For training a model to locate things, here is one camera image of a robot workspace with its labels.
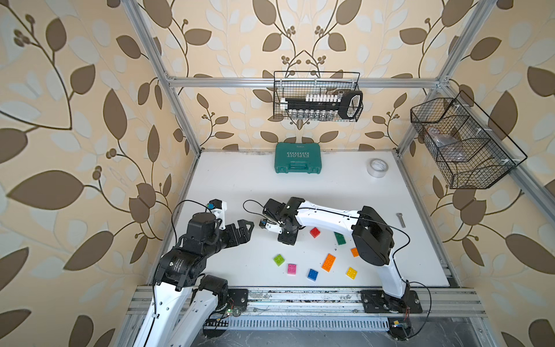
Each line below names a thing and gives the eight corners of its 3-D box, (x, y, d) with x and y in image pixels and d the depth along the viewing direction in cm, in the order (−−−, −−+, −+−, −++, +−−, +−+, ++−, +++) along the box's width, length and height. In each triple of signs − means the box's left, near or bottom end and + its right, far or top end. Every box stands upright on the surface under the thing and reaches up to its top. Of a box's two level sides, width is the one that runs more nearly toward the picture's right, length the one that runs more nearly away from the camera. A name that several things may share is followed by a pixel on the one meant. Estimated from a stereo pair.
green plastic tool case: (274, 174, 112) (273, 167, 108) (275, 148, 125) (275, 141, 121) (322, 174, 113) (323, 167, 109) (318, 148, 125) (319, 142, 121)
